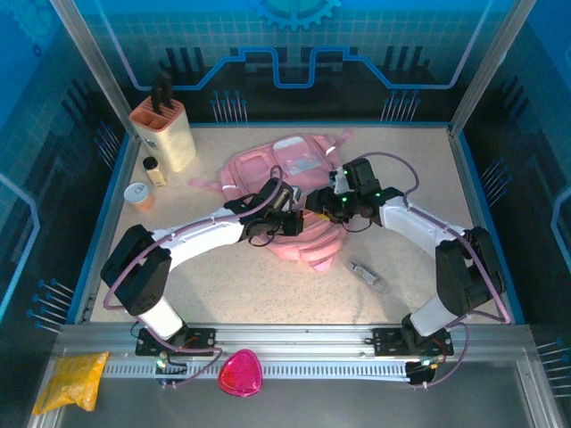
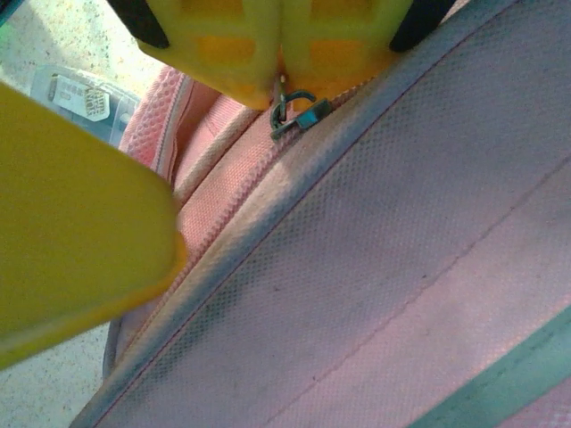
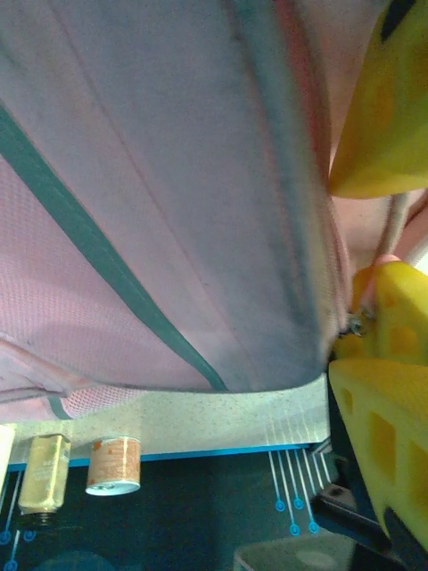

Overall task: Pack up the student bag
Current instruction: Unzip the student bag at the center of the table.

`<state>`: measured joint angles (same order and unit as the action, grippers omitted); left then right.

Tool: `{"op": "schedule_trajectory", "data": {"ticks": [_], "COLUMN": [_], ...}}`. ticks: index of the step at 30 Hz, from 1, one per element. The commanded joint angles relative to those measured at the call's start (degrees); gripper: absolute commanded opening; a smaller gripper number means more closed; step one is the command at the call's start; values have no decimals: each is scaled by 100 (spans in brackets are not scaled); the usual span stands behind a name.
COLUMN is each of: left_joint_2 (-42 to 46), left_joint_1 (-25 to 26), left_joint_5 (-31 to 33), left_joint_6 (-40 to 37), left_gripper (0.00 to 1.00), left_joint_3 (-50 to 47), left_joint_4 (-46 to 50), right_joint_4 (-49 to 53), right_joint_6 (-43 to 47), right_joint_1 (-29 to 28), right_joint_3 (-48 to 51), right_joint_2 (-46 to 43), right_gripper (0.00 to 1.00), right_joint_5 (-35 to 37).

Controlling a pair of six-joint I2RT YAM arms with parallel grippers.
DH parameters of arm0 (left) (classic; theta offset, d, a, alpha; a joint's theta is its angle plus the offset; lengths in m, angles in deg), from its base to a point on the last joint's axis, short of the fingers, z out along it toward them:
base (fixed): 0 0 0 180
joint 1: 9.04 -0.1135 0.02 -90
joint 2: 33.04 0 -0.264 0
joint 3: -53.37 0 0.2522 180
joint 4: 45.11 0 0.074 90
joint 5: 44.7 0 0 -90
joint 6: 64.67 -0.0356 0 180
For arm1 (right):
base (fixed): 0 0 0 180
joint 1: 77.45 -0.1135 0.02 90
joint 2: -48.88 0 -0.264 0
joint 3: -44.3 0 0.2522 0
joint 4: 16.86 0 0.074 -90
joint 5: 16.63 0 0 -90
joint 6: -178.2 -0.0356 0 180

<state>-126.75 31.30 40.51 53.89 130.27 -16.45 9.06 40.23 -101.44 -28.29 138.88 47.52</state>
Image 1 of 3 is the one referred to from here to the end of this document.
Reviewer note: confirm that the pink student backpack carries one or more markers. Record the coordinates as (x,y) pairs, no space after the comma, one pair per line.
(263,167)

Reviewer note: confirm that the yellow plastic bag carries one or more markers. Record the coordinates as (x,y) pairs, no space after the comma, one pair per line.
(71,383)

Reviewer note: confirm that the clear plastic pen case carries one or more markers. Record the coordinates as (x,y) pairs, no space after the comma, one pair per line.
(368,276)

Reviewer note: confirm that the small bottle black cap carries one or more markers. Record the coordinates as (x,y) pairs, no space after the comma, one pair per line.
(155,171)

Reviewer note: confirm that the beige knife block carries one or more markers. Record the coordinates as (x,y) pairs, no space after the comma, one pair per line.
(171,138)

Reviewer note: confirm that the white-lidded tin can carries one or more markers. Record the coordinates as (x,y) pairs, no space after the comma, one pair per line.
(139,196)

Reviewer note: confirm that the pink triangular pouch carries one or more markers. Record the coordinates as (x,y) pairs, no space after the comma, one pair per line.
(241,372)

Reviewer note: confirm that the aluminium front rail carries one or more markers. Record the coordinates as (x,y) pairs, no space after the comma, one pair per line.
(290,339)

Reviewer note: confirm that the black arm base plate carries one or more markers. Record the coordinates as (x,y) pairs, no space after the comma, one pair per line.
(201,341)
(388,341)

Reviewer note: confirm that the aluminium frame post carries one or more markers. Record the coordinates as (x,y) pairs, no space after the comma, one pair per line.
(93,71)
(486,71)

